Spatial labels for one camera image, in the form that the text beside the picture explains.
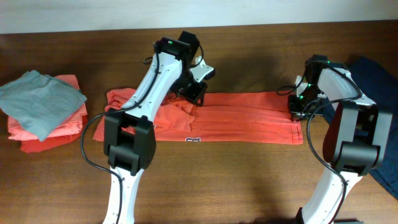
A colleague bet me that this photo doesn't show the folded grey garment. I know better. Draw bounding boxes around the folded grey garment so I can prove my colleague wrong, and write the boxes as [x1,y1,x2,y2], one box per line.
[0,70,88,142]

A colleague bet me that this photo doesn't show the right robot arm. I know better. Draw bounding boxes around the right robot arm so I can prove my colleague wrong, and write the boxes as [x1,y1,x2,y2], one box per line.
[288,55,392,223]

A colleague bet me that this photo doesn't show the orange red t-shirt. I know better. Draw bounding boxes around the orange red t-shirt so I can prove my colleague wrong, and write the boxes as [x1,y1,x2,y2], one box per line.
[92,88,304,146]

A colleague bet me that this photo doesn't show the folded orange garment stack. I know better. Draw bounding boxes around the folded orange garment stack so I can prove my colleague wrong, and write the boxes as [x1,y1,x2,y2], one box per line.
[7,74,89,154]

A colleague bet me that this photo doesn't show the navy blue garment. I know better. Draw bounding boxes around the navy blue garment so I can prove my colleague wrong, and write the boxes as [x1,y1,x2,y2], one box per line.
[323,57,397,197]

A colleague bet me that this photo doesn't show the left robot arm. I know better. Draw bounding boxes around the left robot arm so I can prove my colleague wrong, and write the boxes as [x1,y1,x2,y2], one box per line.
[104,37,215,223]

